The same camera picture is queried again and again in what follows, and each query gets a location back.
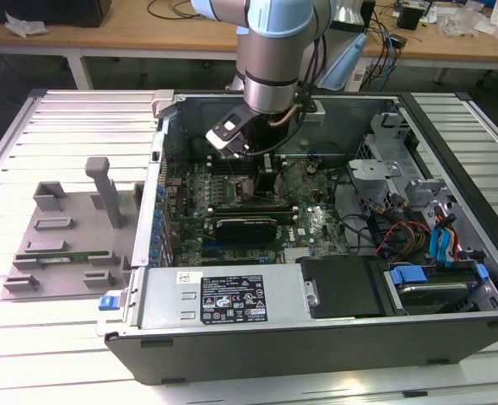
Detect metal socket cover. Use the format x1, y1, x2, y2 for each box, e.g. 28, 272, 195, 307
273, 161, 311, 202

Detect CPU socket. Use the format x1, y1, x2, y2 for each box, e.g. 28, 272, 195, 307
230, 173, 284, 208

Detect black RAM slot bank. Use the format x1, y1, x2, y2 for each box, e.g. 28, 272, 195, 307
206, 154, 286, 175
208, 201, 296, 224

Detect installed RAM stick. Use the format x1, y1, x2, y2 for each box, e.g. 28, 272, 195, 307
213, 206, 295, 224

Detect black graphics card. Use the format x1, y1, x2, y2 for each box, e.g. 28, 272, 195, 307
213, 217, 279, 246

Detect green motherboard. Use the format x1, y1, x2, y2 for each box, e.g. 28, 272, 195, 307
160, 120, 354, 269

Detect pale blue teach pendant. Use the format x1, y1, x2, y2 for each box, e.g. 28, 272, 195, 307
322, 32, 369, 92

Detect silver optical drive cage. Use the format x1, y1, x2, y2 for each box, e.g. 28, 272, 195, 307
360, 105, 421, 170

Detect silver cone shaped object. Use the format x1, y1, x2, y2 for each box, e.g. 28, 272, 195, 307
332, 0, 365, 23

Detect black plastic shroud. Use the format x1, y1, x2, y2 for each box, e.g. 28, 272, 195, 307
295, 255, 387, 320

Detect black cube device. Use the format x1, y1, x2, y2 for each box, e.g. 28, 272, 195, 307
396, 0, 434, 30

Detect silver power supply unit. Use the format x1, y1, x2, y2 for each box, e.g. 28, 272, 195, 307
138, 263, 313, 334

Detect open black PC case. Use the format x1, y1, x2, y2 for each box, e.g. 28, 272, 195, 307
96, 90, 498, 387

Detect green RAM stick white label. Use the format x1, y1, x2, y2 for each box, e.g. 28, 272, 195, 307
15, 251, 110, 265

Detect grey parts rack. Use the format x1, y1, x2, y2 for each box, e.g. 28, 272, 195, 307
2, 156, 147, 303

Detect clear plastic bags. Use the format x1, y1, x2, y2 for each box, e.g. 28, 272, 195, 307
438, 3, 495, 37

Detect hard disk in blue carrier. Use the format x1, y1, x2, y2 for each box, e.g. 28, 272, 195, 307
383, 261, 493, 316

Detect white crumpled plastic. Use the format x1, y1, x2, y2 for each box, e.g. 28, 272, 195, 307
3, 10, 50, 39

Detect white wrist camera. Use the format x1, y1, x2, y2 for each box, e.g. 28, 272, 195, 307
205, 105, 251, 160

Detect grey case handle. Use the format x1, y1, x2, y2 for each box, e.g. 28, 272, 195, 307
151, 89, 178, 119

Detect thick black cable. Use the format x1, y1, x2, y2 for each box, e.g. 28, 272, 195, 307
335, 181, 381, 257

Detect yellow and black wire bundle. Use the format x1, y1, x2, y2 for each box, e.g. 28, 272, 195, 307
371, 210, 431, 257

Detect wooden desk white frame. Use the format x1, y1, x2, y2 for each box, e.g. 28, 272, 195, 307
0, 0, 498, 92

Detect blue data wire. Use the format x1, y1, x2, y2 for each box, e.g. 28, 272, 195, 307
428, 225, 457, 270

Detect silver disk bay frame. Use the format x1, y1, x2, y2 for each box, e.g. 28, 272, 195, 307
404, 176, 498, 316

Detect orange data wire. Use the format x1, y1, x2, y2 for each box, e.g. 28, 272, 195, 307
450, 214, 464, 263

